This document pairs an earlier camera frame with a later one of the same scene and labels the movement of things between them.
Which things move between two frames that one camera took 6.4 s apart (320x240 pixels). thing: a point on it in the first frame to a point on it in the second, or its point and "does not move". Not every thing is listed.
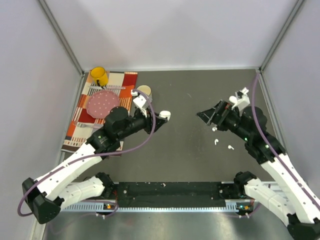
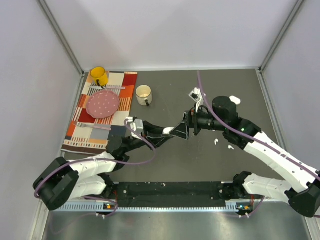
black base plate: [168, 194] does not move
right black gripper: [223, 109] to [190, 120]
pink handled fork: [96, 126] does not move
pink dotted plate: [99, 103] does not move
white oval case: [233, 99] does not move
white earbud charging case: [165, 114] to [167, 130]
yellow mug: [100, 74] does not move
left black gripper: [149, 121] to [153, 133]
